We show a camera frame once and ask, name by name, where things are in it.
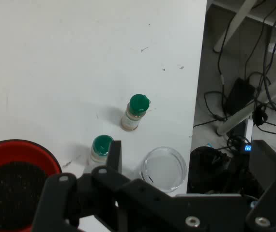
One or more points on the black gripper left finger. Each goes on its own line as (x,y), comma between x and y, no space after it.
(63,193)

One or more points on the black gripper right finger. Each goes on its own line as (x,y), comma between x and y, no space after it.
(273,205)

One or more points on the tall clear plastic jar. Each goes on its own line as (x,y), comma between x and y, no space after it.
(164,169)

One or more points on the black seeds heap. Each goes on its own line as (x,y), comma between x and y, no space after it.
(12,193)

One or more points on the spice bottle sealed green cap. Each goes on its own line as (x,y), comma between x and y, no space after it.
(100,145)

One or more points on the red bowl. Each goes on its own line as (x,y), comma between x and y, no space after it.
(19,149)

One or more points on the small blue display device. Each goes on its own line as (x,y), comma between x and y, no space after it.
(248,148)

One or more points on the black bundle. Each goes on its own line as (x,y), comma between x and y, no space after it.
(208,169)

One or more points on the white table leg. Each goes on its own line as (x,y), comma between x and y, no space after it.
(244,113)
(234,24)

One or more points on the spice bottle tabbed green cap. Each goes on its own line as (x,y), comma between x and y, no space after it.
(130,120)

